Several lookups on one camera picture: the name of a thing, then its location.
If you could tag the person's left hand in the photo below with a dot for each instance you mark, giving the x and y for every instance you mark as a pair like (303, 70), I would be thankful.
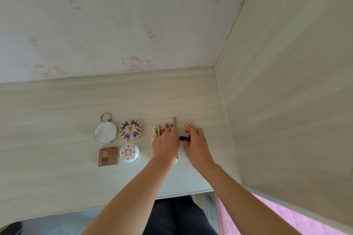
(165, 146)

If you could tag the person's right hand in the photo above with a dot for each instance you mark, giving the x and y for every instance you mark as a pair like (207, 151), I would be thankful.
(198, 152)

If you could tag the pink cat lip tube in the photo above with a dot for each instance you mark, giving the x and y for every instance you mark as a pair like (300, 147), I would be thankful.
(154, 133)

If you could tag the small black case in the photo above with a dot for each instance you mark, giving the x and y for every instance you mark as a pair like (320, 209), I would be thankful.
(183, 138)

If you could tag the orange single eyeshadow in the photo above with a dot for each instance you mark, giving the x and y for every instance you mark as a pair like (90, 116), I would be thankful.
(190, 125)

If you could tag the white round blush compact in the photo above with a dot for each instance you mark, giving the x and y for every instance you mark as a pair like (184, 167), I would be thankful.
(129, 152)

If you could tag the rose gold floral compact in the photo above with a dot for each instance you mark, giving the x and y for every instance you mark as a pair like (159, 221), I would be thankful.
(131, 130)

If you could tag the brown eyeshadow quad palette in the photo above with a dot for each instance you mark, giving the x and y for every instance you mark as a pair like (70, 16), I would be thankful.
(108, 156)

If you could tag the silver round cushion compact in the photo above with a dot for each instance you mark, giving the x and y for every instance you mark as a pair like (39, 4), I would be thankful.
(104, 133)

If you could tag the person's left forearm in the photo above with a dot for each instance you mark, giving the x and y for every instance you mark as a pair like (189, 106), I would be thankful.
(129, 199)

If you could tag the person's right forearm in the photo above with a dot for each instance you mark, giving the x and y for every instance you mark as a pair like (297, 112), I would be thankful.
(248, 204)

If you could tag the person's black trousers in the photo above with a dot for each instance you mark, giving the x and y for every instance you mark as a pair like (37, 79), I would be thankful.
(179, 218)

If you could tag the light wooden side panel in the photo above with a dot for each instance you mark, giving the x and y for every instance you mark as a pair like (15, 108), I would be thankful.
(289, 91)

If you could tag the pink quilted mat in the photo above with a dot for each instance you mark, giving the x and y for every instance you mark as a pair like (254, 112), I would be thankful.
(289, 221)

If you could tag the white panelled bed frame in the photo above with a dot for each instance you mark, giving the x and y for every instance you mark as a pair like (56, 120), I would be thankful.
(289, 204)

